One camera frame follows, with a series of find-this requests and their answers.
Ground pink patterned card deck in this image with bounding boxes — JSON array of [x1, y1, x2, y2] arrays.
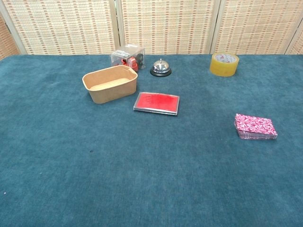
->
[[234, 113, 278, 140]]

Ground red ink pad clear case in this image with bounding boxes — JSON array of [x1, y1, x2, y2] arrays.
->
[[133, 91, 180, 116]]

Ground brown kraft paper box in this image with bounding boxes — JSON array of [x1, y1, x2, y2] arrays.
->
[[82, 65, 139, 105]]

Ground silver call bell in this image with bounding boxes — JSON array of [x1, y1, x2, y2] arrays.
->
[[150, 58, 172, 77]]

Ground blue velvet table cloth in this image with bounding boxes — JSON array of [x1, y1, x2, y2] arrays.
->
[[0, 53, 303, 227]]

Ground clear plastic box red parts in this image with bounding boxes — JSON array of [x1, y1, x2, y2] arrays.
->
[[110, 45, 146, 71]]

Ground yellow packing tape roll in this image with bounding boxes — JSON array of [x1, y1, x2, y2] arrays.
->
[[209, 52, 240, 78]]

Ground woven bamboo screen panel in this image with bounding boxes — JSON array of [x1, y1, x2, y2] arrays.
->
[[0, 0, 121, 55], [117, 0, 222, 55], [0, 14, 21, 61], [210, 0, 303, 54], [285, 23, 303, 55]]

